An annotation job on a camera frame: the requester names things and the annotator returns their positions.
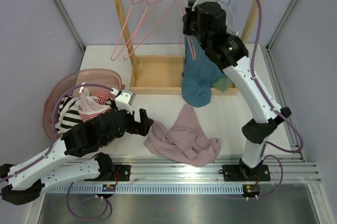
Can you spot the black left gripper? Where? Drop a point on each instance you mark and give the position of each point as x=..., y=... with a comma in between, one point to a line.
x=144, y=125

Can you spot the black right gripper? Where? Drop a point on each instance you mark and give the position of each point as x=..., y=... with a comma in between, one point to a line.
x=190, y=14

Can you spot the dusty pink tank top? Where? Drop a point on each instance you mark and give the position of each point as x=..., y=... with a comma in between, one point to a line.
x=185, y=142

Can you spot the red white striped tank top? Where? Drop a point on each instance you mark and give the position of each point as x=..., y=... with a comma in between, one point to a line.
x=90, y=105

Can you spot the black white striped tank top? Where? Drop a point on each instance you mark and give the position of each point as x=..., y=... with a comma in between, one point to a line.
x=68, y=115

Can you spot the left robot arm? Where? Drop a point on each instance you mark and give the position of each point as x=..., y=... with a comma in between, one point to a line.
x=73, y=157

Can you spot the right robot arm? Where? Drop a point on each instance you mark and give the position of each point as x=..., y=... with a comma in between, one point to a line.
x=207, y=23

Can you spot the teal blue tank top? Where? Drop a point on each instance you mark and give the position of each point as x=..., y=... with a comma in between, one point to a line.
x=198, y=76

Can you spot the green white striped tank top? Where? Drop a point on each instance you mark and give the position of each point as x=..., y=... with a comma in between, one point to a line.
x=222, y=83

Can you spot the wooden clothes rack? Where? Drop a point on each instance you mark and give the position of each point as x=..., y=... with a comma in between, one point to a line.
x=160, y=74

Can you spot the translucent pink plastic basin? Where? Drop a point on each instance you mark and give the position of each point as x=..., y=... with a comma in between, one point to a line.
x=100, y=76

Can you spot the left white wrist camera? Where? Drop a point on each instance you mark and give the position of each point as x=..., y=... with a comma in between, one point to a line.
x=123, y=99

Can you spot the aluminium mounting rail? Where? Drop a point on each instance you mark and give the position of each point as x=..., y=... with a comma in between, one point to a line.
x=143, y=170

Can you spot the white slotted cable duct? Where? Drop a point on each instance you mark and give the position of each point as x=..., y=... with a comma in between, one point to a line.
x=151, y=189

